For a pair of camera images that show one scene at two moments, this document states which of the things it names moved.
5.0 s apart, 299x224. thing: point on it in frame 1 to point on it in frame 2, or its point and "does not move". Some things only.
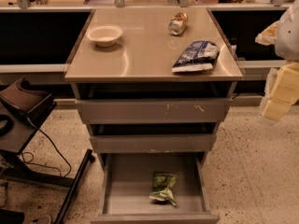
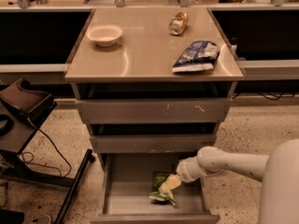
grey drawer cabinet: x=153 y=84 does not move
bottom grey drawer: x=127 y=182 does not move
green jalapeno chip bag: x=164 y=186 does not move
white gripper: x=288 y=36 to x=187 y=170
